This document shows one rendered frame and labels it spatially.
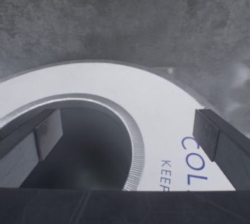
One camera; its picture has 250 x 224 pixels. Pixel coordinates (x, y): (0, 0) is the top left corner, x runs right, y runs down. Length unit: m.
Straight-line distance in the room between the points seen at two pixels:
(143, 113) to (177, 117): 0.13
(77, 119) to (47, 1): 0.69
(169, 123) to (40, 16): 0.97
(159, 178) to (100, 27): 0.90
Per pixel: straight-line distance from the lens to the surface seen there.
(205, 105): 0.73
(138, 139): 0.57
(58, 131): 0.16
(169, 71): 1.22
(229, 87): 1.49
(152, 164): 0.53
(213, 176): 0.55
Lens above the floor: 1.06
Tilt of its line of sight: 49 degrees down
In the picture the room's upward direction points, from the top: 175 degrees counter-clockwise
